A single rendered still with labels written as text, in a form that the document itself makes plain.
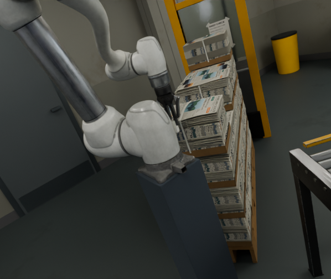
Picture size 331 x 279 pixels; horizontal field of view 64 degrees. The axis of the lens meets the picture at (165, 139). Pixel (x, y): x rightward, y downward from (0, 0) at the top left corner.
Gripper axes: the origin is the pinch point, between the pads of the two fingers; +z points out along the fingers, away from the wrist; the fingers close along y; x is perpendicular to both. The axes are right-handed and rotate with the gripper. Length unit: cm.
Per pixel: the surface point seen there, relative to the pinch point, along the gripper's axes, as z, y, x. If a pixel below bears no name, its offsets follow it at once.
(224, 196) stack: 52, -10, -10
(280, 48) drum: 59, -74, -418
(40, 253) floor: 106, 179, -18
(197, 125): 5.6, -8.0, -7.9
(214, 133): 11.2, -15.3, -7.6
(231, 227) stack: 76, -9, -10
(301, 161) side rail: 26, -51, 3
